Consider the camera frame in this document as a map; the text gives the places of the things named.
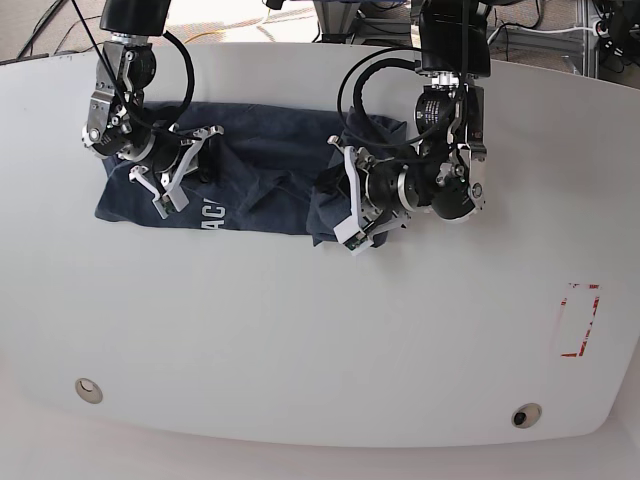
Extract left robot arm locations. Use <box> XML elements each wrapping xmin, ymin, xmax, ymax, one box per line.
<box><xmin>324</xmin><ymin>1</ymin><xmax>495</xmax><ymax>255</ymax></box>

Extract yellow cable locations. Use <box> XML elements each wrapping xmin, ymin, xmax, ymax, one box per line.
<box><xmin>184</xmin><ymin>28</ymin><xmax>226</xmax><ymax>45</ymax></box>

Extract red tape rectangle marking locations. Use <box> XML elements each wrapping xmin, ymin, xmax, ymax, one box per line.
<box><xmin>556</xmin><ymin>283</ymin><xmax>602</xmax><ymax>358</ymax></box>

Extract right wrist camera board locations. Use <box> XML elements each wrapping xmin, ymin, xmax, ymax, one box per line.
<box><xmin>154</xmin><ymin>198</ymin><xmax>176</xmax><ymax>219</ymax></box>

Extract right table grommet hole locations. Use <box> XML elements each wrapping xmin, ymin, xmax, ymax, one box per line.
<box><xmin>511</xmin><ymin>403</ymin><xmax>543</xmax><ymax>429</ymax></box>

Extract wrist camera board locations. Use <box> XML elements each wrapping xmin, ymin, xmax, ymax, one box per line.
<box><xmin>344</xmin><ymin>232</ymin><xmax>373</xmax><ymax>256</ymax></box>
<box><xmin>154</xmin><ymin>198</ymin><xmax>176</xmax><ymax>219</ymax></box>

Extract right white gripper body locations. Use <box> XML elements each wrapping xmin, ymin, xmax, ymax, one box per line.
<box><xmin>129</xmin><ymin>126</ymin><xmax>224</xmax><ymax>213</ymax></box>

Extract aluminium frame rail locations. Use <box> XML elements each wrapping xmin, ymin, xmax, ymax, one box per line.
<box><xmin>313</xmin><ymin>1</ymin><xmax>606</xmax><ymax>78</ymax></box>

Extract table grommet hole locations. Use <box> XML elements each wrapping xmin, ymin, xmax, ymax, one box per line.
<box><xmin>511</xmin><ymin>403</ymin><xmax>543</xmax><ymax>429</ymax></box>
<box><xmin>74</xmin><ymin>378</ymin><xmax>104</xmax><ymax>405</ymax></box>

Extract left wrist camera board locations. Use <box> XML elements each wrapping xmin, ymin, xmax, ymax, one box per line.
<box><xmin>344</xmin><ymin>232</ymin><xmax>373</xmax><ymax>256</ymax></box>

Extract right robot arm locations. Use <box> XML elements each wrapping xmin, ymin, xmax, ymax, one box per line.
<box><xmin>82</xmin><ymin>1</ymin><xmax>224</xmax><ymax>218</ymax></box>

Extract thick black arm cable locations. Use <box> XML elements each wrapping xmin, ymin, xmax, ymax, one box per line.
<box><xmin>337</xmin><ymin>47</ymin><xmax>424</xmax><ymax>149</ymax></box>

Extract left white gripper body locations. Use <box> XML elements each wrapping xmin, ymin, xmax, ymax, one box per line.
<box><xmin>327</xmin><ymin>135</ymin><xmax>411</xmax><ymax>248</ymax></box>

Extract left table grommet hole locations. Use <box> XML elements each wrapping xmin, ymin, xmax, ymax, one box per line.
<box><xmin>74</xmin><ymin>378</ymin><xmax>104</xmax><ymax>405</ymax></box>

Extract dark blue t-shirt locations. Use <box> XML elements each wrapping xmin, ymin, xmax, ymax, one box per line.
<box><xmin>94</xmin><ymin>101</ymin><xmax>407</xmax><ymax>250</ymax></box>

